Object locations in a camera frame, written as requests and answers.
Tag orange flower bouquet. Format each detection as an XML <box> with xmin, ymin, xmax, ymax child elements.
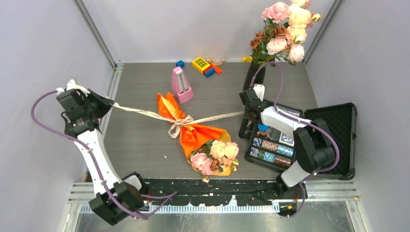
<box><xmin>156</xmin><ymin>92</ymin><xmax>239</xmax><ymax>183</ymax></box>

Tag cream printed ribbon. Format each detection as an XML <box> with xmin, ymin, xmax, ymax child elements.
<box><xmin>113</xmin><ymin>102</ymin><xmax>243</xmax><ymax>138</ymax></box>

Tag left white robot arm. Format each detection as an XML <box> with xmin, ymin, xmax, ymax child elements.
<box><xmin>56</xmin><ymin>79</ymin><xmax>148</xmax><ymax>226</ymax></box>

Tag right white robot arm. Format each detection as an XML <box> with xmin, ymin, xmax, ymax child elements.
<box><xmin>239</xmin><ymin>85</ymin><xmax>340</xmax><ymax>199</ymax></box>

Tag black vase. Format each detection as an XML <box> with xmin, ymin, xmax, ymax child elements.
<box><xmin>243</xmin><ymin>62</ymin><xmax>267</xmax><ymax>92</ymax></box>

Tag pink flowers in vase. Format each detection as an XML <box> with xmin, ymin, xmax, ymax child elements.
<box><xmin>249</xmin><ymin>0</ymin><xmax>322</xmax><ymax>68</ymax></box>

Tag blue round chip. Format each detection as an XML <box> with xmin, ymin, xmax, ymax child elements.
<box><xmin>258</xmin><ymin>124</ymin><xmax>270</xmax><ymax>132</ymax></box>

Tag black poker chip case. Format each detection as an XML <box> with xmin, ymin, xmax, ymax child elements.
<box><xmin>238</xmin><ymin>99</ymin><xmax>358</xmax><ymax>181</ymax></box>

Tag small yellow toy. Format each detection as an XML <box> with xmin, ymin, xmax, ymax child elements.
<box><xmin>242</xmin><ymin>57</ymin><xmax>253</xmax><ymax>62</ymax></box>

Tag red blue toy blocks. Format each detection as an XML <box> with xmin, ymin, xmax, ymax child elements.
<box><xmin>203</xmin><ymin>65</ymin><xmax>222</xmax><ymax>78</ymax></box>

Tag wooden toy pieces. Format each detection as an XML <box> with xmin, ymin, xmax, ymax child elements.
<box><xmin>206</xmin><ymin>58</ymin><xmax>226</xmax><ymax>66</ymax></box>

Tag yellow toy block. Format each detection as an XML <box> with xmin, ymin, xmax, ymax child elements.
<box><xmin>191</xmin><ymin>57</ymin><xmax>211</xmax><ymax>74</ymax></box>

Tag pink metronome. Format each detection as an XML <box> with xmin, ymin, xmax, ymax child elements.
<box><xmin>171</xmin><ymin>67</ymin><xmax>194</xmax><ymax>104</ymax></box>

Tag blue toy block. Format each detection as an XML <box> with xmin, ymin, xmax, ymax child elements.
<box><xmin>176</xmin><ymin>60</ymin><xmax>185</xmax><ymax>68</ymax></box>

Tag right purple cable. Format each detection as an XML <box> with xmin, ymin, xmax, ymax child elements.
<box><xmin>249</xmin><ymin>61</ymin><xmax>341</xmax><ymax>220</ymax></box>

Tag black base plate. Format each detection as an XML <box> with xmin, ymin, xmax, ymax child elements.
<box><xmin>117</xmin><ymin>178</ymin><xmax>308</xmax><ymax>207</ymax></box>

